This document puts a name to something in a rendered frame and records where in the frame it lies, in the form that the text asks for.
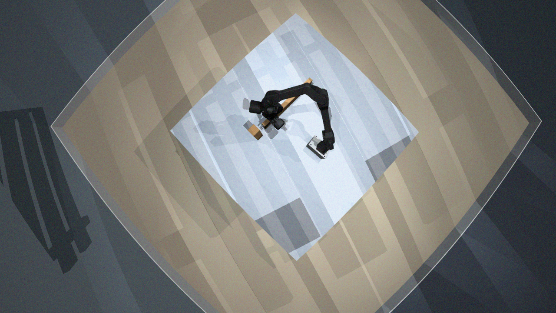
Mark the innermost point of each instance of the dark brown wooden post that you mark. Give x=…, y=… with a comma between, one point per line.
x=255, y=132

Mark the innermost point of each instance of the brown wooden board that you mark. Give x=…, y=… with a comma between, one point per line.
x=285, y=105

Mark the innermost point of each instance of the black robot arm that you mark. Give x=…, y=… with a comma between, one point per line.
x=270, y=105

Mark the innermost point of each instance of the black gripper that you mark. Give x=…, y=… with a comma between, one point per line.
x=275, y=121

